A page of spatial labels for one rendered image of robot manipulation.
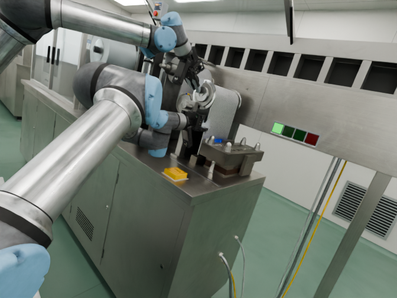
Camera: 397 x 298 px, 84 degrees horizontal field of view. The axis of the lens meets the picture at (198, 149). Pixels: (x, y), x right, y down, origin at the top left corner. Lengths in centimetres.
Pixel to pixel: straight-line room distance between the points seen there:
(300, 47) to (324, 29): 260
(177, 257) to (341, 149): 87
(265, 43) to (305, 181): 261
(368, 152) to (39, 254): 116
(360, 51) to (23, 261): 129
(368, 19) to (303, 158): 193
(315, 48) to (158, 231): 114
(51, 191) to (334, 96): 115
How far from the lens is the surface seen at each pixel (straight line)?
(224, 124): 124
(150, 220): 105
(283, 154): 372
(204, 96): 111
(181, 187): 84
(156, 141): 90
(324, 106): 123
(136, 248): 119
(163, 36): 79
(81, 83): 58
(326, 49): 130
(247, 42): 148
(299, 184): 371
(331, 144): 121
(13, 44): 94
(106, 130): 44
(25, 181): 38
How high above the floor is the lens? 125
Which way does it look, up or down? 14 degrees down
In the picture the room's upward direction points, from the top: 16 degrees clockwise
